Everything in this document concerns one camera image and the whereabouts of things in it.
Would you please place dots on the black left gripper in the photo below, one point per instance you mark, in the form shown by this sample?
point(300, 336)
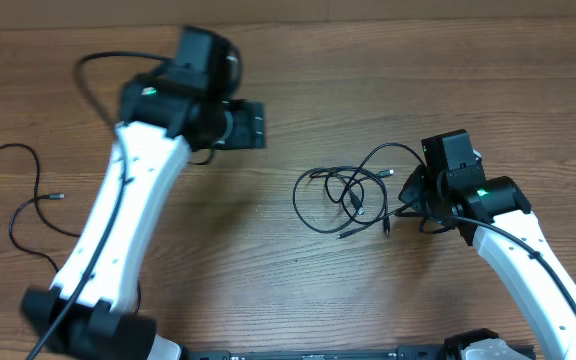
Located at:
point(246, 124)

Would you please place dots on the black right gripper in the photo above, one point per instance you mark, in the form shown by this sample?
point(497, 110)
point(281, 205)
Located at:
point(412, 194)

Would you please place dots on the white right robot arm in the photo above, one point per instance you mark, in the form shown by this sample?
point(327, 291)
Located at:
point(495, 217)

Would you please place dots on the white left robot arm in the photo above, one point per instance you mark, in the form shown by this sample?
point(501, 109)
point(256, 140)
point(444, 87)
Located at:
point(185, 104)

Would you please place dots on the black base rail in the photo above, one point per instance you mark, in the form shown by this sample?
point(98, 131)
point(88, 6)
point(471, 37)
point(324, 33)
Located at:
point(448, 351)

